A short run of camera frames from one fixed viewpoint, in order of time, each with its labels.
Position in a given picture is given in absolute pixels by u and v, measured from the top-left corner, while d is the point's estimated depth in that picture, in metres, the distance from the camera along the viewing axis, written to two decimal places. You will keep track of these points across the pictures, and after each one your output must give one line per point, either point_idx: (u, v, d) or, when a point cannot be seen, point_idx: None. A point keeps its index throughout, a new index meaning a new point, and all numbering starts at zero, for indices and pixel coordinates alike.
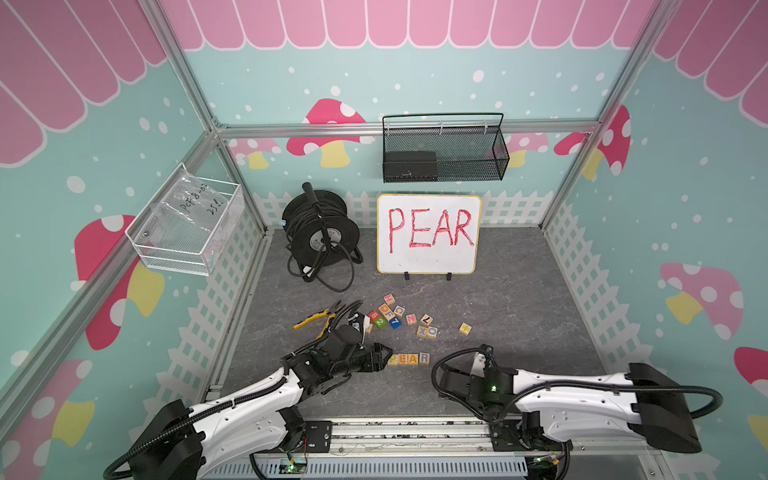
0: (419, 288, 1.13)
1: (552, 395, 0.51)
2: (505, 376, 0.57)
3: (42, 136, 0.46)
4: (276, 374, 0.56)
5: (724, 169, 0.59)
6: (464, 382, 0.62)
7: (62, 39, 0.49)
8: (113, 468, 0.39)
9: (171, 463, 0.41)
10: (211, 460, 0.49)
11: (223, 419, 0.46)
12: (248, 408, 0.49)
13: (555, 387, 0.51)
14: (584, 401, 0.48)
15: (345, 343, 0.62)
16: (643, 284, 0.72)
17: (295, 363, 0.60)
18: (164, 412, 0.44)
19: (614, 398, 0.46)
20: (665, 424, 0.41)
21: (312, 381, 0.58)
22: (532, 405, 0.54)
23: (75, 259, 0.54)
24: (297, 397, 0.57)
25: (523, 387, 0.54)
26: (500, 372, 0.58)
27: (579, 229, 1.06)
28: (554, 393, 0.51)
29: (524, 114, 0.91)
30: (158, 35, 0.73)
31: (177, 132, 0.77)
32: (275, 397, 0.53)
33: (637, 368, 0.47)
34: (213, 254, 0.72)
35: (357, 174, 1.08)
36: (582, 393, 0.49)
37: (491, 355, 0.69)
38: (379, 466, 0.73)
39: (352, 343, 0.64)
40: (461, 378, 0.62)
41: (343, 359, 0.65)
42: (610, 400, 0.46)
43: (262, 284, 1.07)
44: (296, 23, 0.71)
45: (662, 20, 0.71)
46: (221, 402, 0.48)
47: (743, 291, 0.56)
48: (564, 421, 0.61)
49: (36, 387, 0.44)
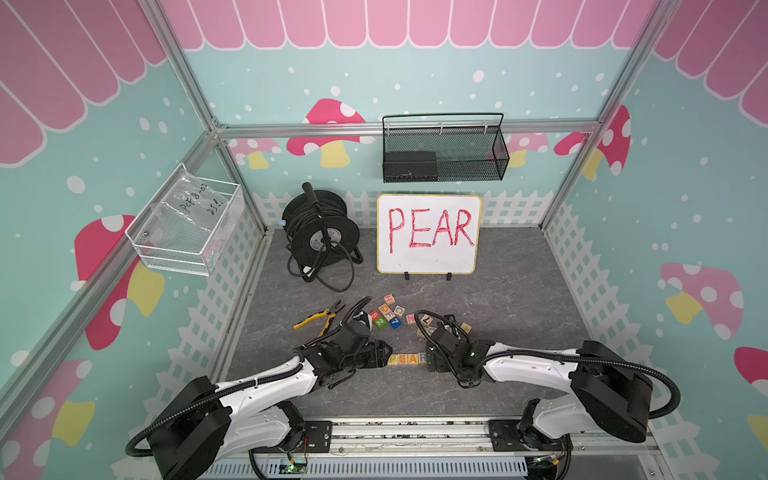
0: (419, 288, 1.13)
1: (513, 363, 0.56)
2: (484, 345, 0.65)
3: (42, 136, 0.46)
4: (291, 361, 0.58)
5: (724, 169, 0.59)
6: (455, 343, 0.69)
7: (62, 39, 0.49)
8: (134, 444, 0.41)
9: (198, 437, 0.41)
10: (226, 444, 0.49)
11: (247, 397, 0.47)
12: (269, 389, 0.51)
13: (517, 356, 0.57)
14: (535, 367, 0.53)
15: (355, 336, 0.65)
16: (643, 285, 0.72)
17: (308, 353, 0.62)
18: (190, 388, 0.44)
19: (558, 367, 0.49)
20: (591, 390, 0.44)
21: (324, 372, 0.60)
22: (500, 373, 0.60)
23: (75, 259, 0.54)
24: (310, 385, 0.58)
25: (493, 351, 0.62)
26: (480, 341, 0.66)
27: (579, 229, 1.06)
28: (515, 361, 0.56)
29: (524, 114, 0.91)
30: (158, 34, 0.72)
31: (177, 132, 0.77)
32: (293, 382, 0.55)
33: (590, 345, 0.48)
34: (213, 254, 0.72)
35: (357, 174, 1.08)
36: (534, 361, 0.53)
37: (453, 324, 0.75)
38: (379, 466, 0.73)
39: (362, 336, 0.66)
40: (451, 337, 0.69)
41: (353, 352, 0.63)
42: (554, 368, 0.50)
43: (262, 284, 1.07)
44: (296, 23, 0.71)
45: (662, 20, 0.71)
46: (245, 381, 0.50)
47: (743, 291, 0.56)
48: (549, 409, 0.62)
49: (36, 387, 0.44)
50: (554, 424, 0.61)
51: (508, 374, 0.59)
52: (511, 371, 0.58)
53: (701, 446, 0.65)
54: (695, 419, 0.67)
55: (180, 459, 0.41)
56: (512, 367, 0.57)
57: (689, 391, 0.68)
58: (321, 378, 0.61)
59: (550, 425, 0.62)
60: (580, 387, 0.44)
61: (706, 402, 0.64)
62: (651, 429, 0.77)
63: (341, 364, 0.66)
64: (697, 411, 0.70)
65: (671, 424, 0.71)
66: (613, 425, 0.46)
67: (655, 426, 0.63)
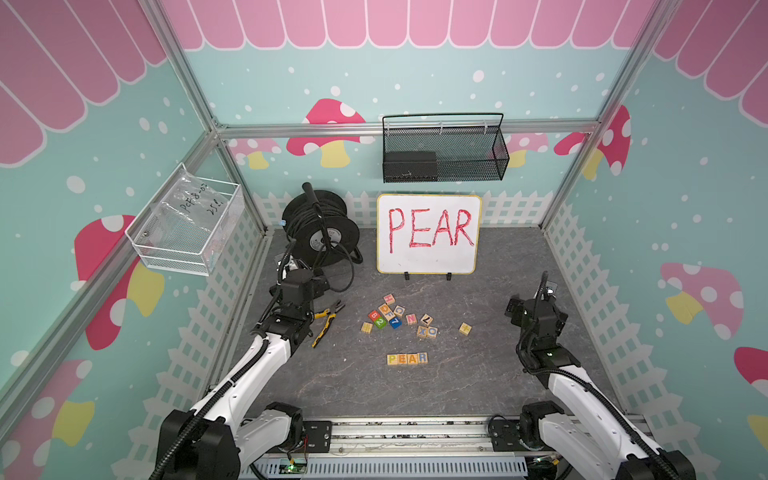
0: (419, 288, 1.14)
1: (582, 396, 0.53)
2: (568, 360, 0.60)
3: (42, 136, 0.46)
4: (255, 344, 0.55)
5: (724, 169, 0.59)
6: (547, 332, 0.63)
7: (61, 39, 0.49)
8: None
9: (207, 457, 0.39)
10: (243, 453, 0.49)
11: (232, 397, 0.45)
12: (249, 381, 0.48)
13: (591, 394, 0.52)
14: (598, 418, 0.49)
15: (300, 285, 0.61)
16: (643, 285, 0.72)
17: (268, 327, 0.58)
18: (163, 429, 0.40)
19: (625, 440, 0.45)
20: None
21: (293, 332, 0.58)
22: (561, 391, 0.57)
23: (75, 260, 0.54)
24: (287, 350, 0.57)
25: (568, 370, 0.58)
26: (571, 357, 0.60)
27: (579, 229, 1.06)
28: (585, 397, 0.52)
29: (524, 114, 0.91)
30: (158, 35, 0.73)
31: (177, 132, 0.77)
32: (269, 358, 0.53)
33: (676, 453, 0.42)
34: (213, 254, 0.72)
35: (357, 174, 1.08)
36: (604, 412, 0.49)
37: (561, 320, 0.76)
38: (379, 466, 0.73)
39: (306, 282, 0.63)
40: (553, 324, 0.63)
41: (306, 298, 0.64)
42: (618, 435, 0.46)
43: (263, 284, 1.07)
44: (296, 24, 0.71)
45: (662, 20, 0.71)
46: (220, 387, 0.46)
47: (743, 291, 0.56)
48: (571, 431, 0.59)
49: (36, 387, 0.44)
50: (561, 442, 0.60)
51: (570, 399, 0.55)
52: (574, 404, 0.54)
53: (699, 446, 0.65)
54: (694, 419, 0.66)
55: None
56: (575, 396, 0.54)
57: (689, 391, 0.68)
58: (299, 337, 0.60)
59: (551, 432, 0.62)
60: (627, 472, 0.41)
61: (706, 402, 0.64)
62: (650, 429, 0.77)
63: (302, 314, 0.63)
64: (697, 410, 0.70)
65: (671, 424, 0.71)
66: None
67: (643, 402, 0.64)
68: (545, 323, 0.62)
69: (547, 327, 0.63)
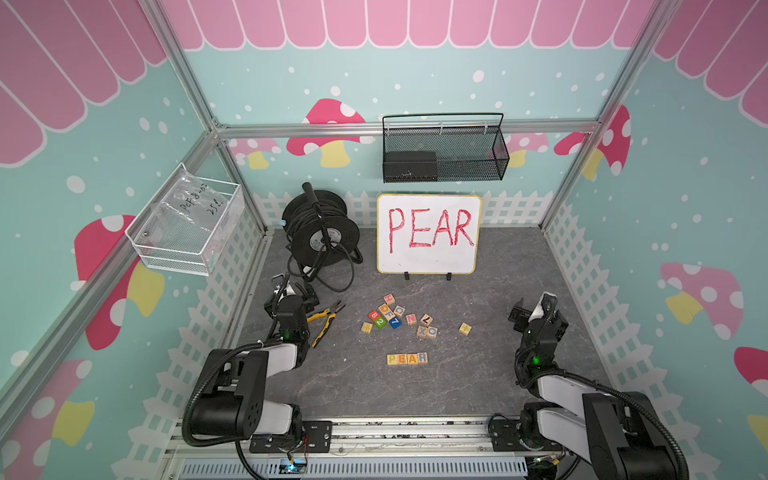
0: (419, 288, 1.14)
1: (561, 381, 0.59)
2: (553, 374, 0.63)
3: (42, 136, 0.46)
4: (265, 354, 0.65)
5: (723, 169, 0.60)
6: (546, 352, 0.68)
7: (62, 39, 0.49)
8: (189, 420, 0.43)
9: (248, 379, 0.46)
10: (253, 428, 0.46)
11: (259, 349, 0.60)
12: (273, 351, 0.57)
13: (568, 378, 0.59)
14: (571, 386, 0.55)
15: (293, 312, 0.69)
16: (643, 285, 0.72)
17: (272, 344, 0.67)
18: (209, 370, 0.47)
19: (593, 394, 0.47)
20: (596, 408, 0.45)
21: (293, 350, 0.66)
22: (549, 391, 0.63)
23: (75, 260, 0.54)
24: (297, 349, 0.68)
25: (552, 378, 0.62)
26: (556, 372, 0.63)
27: (579, 229, 1.06)
28: (563, 380, 0.58)
29: (524, 114, 0.91)
30: (158, 35, 0.73)
31: (177, 132, 0.77)
32: (289, 349, 0.65)
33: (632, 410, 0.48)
34: (213, 254, 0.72)
35: (357, 174, 1.08)
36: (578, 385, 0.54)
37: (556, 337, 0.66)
38: (379, 466, 0.73)
39: (299, 307, 0.71)
40: (553, 347, 0.66)
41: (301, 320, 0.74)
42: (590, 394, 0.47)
43: (263, 284, 1.07)
44: (296, 24, 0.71)
45: (662, 19, 0.71)
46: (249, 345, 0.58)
47: (743, 291, 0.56)
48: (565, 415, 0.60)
49: (37, 387, 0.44)
50: (555, 424, 0.61)
51: (553, 393, 0.61)
52: (555, 390, 0.61)
53: (700, 446, 0.65)
54: (694, 419, 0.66)
55: (244, 402, 0.44)
56: (556, 382, 0.60)
57: (689, 392, 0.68)
58: (303, 355, 0.71)
59: (549, 420, 0.63)
60: (589, 401, 0.47)
61: (707, 402, 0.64)
62: None
63: (299, 335, 0.73)
64: (697, 410, 0.70)
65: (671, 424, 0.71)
66: (605, 464, 0.44)
67: None
68: (544, 349, 0.67)
69: (545, 352, 0.68)
